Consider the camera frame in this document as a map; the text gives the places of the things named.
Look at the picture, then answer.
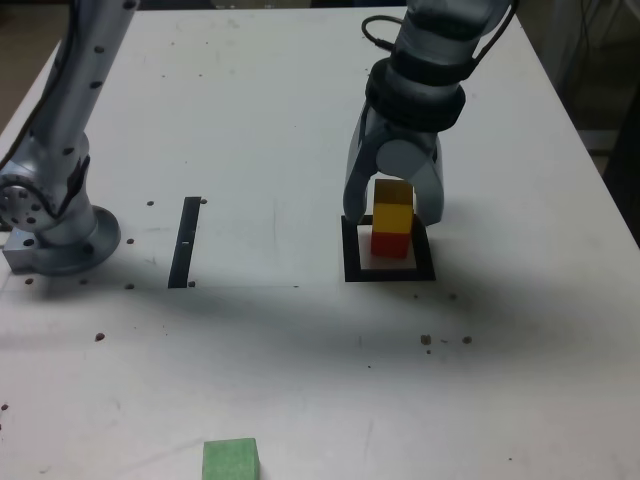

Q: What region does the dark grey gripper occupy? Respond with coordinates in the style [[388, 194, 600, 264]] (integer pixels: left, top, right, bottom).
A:
[[342, 101, 447, 228]]

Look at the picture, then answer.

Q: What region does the yellow cube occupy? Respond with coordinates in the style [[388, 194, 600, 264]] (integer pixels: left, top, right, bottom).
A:
[[372, 178, 417, 237]]

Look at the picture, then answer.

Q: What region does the red cube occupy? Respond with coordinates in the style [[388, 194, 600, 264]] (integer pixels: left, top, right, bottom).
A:
[[369, 230, 413, 261]]

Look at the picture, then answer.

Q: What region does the green cube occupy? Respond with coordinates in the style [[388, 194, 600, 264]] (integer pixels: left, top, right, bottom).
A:
[[201, 437, 262, 480]]

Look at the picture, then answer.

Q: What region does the black tape square outline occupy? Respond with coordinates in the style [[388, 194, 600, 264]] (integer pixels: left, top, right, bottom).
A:
[[340, 213, 437, 283]]

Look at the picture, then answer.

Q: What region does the black tape strip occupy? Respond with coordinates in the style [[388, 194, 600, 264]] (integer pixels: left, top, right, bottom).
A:
[[167, 196, 203, 290]]

